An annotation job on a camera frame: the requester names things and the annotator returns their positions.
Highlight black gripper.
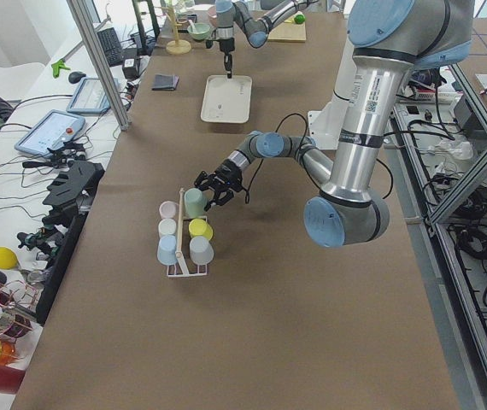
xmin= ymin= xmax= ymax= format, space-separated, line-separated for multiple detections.
xmin=206 ymin=38 xmax=235 ymax=79
xmin=194 ymin=160 xmax=243 ymax=212

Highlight green cup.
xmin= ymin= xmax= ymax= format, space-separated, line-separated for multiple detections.
xmin=184 ymin=188 xmax=207 ymax=218

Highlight cream rabbit tray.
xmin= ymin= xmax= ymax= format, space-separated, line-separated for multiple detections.
xmin=201 ymin=74 xmax=252 ymax=124

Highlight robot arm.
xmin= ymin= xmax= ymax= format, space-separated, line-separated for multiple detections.
xmin=194 ymin=1 xmax=474 ymax=248
xmin=206 ymin=1 xmax=314 ymax=79

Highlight yellow cup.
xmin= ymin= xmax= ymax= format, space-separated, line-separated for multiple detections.
xmin=188 ymin=219 xmax=214 ymax=241

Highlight pink cup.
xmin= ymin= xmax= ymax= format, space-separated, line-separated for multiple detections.
xmin=159 ymin=201 xmax=179 ymax=219

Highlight wooden cup tree stand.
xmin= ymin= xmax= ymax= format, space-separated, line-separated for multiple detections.
xmin=162 ymin=1 xmax=191 ymax=56

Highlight white cup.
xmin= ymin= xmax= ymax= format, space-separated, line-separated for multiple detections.
xmin=157 ymin=218 xmax=178 ymax=237

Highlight grey cup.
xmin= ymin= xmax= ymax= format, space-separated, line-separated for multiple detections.
xmin=190 ymin=236 xmax=214 ymax=266

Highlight blue cup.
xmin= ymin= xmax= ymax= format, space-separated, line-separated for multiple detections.
xmin=156 ymin=235 xmax=177 ymax=266

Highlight green bowl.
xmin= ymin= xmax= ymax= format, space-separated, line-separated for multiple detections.
xmin=187 ymin=21 xmax=212 ymax=42

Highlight wooden cutting board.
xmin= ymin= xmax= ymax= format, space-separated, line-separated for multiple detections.
xmin=267 ymin=22 xmax=307 ymax=43

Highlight grey folded cloths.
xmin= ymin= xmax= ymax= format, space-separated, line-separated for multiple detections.
xmin=151 ymin=73 xmax=179 ymax=91

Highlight black power adapter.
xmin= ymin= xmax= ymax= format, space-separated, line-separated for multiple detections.
xmin=122 ymin=57 xmax=140 ymax=80

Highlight black keyboard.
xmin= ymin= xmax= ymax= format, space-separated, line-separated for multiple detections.
xmin=97 ymin=27 xmax=124 ymax=67

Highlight far teach pendant tablet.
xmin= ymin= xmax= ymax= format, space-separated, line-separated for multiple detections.
xmin=66 ymin=77 xmax=110 ymax=115

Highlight teach pendant tablet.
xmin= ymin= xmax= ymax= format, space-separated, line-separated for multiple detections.
xmin=14 ymin=109 xmax=85 ymax=157
xmin=66 ymin=77 xmax=110 ymax=115

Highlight black computer mouse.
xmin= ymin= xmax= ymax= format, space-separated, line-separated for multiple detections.
xmin=67 ymin=71 xmax=86 ymax=85

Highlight green clamp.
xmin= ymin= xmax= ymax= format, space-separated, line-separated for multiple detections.
xmin=50 ymin=59 xmax=70 ymax=79

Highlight near teach pendant tablet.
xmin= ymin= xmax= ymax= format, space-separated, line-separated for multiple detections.
xmin=14 ymin=109 xmax=85 ymax=157

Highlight yellow lemon upper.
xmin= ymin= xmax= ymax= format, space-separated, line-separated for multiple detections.
xmin=0 ymin=247 xmax=19 ymax=270

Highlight white wire cup rack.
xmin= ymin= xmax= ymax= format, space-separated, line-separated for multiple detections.
xmin=166 ymin=188 xmax=208 ymax=278

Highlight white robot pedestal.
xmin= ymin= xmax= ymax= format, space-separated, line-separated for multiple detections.
xmin=307 ymin=42 xmax=355 ymax=150

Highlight black bracket stand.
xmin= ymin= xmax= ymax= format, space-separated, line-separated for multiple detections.
xmin=35 ymin=161 xmax=105 ymax=325

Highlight aluminium frame post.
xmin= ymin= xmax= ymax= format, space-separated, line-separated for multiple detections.
xmin=67 ymin=0 xmax=131 ymax=132

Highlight copper wire bottle rack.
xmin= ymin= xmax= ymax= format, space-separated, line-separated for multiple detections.
xmin=0 ymin=280 xmax=41 ymax=339

